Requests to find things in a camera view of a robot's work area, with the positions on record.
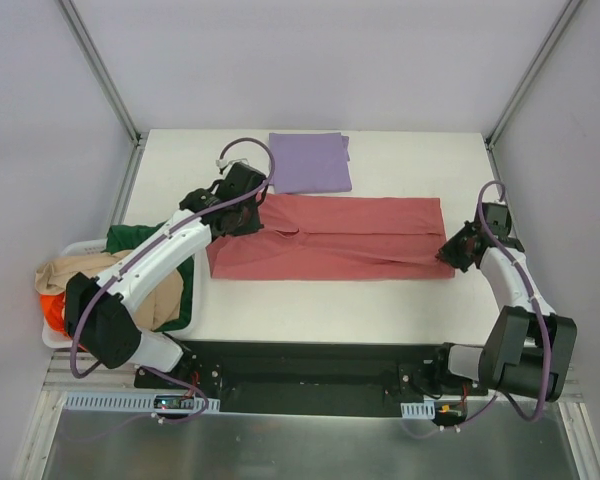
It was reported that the pink t shirt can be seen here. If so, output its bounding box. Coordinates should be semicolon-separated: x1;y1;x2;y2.
207;195;455;281

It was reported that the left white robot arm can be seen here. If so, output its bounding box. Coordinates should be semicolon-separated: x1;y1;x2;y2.
65;162;270;389

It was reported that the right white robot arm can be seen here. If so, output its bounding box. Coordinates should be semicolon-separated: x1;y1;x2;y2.
430;203;577;402

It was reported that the folded purple t shirt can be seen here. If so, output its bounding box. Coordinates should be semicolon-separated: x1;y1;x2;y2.
269;133;352;194

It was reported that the green t shirt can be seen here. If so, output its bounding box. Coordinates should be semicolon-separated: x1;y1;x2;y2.
105;223;194;332

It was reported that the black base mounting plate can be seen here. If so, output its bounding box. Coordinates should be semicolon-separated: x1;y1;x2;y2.
134;340;487;418

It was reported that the beige t shirt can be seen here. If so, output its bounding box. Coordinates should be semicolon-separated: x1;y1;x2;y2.
33;249;184;334

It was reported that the orange t shirt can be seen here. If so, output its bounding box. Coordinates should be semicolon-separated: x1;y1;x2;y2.
39;293;72;350

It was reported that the white laundry basket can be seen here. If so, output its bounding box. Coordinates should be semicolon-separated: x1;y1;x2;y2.
42;239;209;350

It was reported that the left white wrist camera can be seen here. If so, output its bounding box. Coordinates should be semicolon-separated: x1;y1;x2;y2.
216;158;249;174

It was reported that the right aluminium frame post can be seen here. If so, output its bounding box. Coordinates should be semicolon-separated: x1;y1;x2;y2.
484;0;585;151

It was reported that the aluminium frame post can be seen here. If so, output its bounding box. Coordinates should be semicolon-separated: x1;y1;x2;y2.
55;0;142;146
484;0;585;151

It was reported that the right white cable duct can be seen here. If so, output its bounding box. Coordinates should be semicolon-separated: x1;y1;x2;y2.
400;399;436;420

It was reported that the white cable duct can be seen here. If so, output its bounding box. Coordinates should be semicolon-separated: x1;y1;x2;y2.
400;399;436;420
64;392;220;415

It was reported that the left aluminium frame post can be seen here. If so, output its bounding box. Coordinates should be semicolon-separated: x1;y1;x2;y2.
55;0;142;146

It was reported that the left white cable duct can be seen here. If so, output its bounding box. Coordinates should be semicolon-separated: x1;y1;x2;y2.
64;392;220;415

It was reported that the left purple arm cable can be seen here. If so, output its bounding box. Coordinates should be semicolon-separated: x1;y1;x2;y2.
69;137;279;380

